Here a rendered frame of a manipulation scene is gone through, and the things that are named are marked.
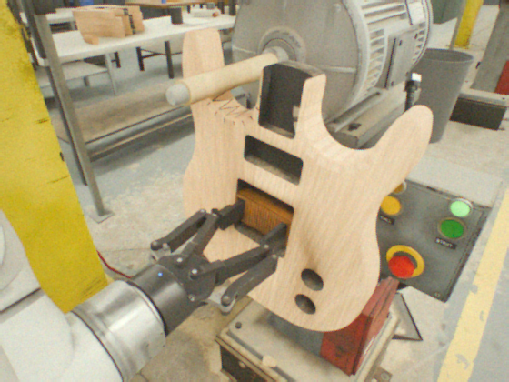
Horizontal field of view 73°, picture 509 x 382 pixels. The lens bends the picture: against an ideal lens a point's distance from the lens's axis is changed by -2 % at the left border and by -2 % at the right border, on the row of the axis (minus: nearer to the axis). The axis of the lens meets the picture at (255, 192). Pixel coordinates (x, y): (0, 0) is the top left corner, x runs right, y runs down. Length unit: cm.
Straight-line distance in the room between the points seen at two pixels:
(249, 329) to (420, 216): 89
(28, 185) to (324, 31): 111
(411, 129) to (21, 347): 38
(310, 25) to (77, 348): 49
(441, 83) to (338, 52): 272
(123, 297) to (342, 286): 28
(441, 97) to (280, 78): 291
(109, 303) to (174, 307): 6
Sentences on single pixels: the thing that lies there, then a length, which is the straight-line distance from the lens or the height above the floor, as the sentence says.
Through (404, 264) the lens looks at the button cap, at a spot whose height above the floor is 99.
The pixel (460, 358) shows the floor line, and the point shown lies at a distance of 182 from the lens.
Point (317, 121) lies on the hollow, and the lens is 44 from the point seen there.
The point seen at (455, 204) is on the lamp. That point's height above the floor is 111.
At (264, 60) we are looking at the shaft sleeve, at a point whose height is 126.
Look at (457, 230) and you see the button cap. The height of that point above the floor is 107.
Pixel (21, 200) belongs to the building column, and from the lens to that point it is 141.
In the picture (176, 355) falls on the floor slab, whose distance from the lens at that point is 165.
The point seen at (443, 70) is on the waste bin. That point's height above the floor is 65.
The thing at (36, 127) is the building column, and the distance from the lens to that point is 134.
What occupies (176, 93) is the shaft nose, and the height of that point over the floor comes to 126.
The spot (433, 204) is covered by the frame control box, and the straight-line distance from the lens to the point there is 56.
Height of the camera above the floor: 139
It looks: 34 degrees down
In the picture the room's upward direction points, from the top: straight up
